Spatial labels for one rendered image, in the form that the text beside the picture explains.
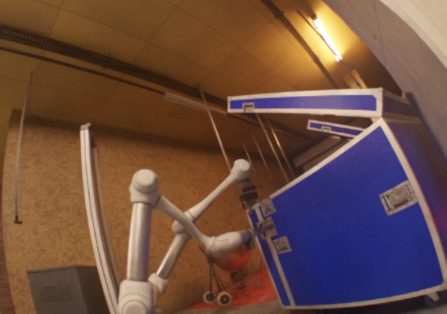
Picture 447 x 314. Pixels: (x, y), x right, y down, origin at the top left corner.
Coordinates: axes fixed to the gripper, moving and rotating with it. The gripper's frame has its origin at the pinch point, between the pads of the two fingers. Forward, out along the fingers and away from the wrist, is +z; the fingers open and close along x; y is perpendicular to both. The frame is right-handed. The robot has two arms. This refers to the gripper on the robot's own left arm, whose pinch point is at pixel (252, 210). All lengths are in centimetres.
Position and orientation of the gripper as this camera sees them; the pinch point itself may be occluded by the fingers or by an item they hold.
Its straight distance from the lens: 169.1
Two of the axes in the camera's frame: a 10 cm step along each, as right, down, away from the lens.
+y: -4.7, 3.6, 8.1
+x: -8.5, 0.7, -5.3
